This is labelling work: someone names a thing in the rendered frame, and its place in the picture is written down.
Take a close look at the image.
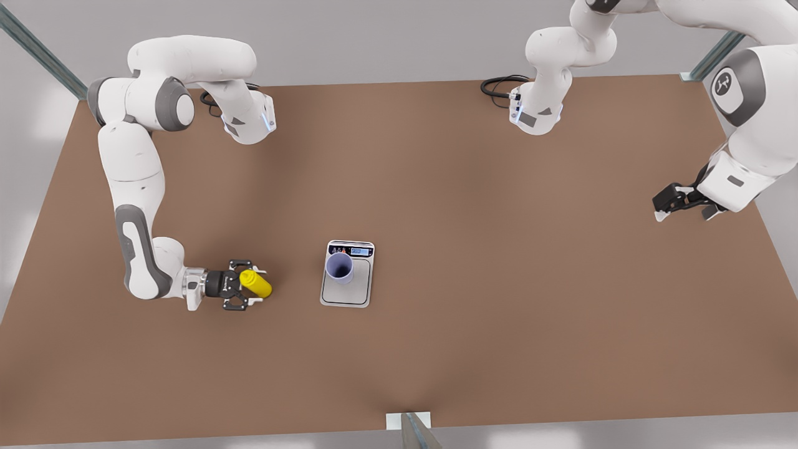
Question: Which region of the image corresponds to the silver kitchen scale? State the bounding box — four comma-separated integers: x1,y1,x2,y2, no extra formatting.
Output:
320,240,375,308

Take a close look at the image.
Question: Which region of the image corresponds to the yellow sauce bottle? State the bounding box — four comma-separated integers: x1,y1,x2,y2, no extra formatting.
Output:
239,269,273,298

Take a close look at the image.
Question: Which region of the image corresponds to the lavender cup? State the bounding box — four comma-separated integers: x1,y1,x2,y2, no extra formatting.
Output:
325,252,355,285

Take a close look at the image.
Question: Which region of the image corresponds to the black cable loop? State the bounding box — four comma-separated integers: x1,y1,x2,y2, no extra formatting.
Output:
481,75,532,109
199,82,261,118

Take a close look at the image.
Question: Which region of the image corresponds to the silver frame post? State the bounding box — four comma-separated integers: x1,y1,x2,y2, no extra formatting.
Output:
0,5,88,100
680,31,746,82
386,412,445,449

